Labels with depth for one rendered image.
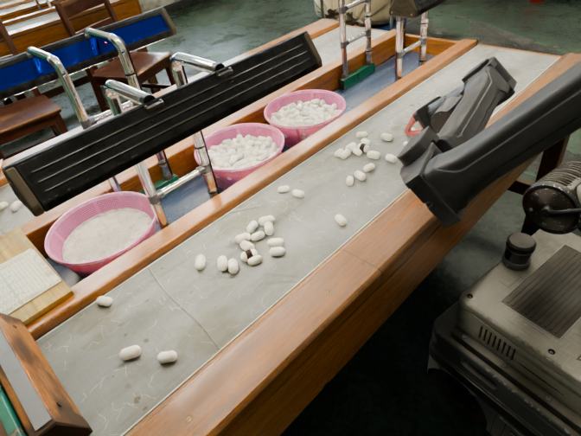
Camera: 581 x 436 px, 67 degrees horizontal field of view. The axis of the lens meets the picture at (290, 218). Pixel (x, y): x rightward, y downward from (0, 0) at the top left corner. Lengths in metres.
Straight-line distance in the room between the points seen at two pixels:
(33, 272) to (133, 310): 0.26
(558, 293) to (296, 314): 0.73
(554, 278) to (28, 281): 1.25
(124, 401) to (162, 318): 0.17
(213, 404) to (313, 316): 0.22
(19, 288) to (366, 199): 0.78
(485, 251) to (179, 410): 1.57
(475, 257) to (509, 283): 0.75
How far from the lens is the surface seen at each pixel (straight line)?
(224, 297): 0.89
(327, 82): 1.73
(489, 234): 2.13
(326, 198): 1.07
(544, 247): 1.40
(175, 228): 1.04
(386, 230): 0.94
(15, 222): 1.37
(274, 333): 0.78
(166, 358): 0.82
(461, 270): 1.94
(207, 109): 0.80
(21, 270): 1.11
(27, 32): 3.48
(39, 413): 0.72
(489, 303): 1.22
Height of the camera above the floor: 1.39
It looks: 39 degrees down
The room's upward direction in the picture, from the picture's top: 9 degrees counter-clockwise
